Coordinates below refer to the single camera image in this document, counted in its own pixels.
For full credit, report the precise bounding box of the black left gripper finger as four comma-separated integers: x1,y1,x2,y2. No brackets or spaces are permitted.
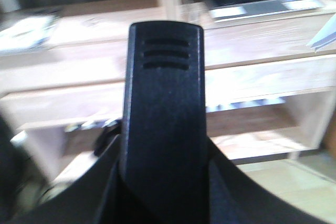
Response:
119,21,209,223

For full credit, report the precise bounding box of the white paper sheet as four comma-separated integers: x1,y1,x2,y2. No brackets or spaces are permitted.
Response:
307,16,335,51

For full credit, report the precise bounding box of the wooden shelf unit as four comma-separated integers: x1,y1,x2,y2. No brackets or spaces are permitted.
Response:
0,0,336,164

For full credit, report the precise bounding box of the white left laptop label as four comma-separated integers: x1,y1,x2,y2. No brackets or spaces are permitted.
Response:
209,6,247,18

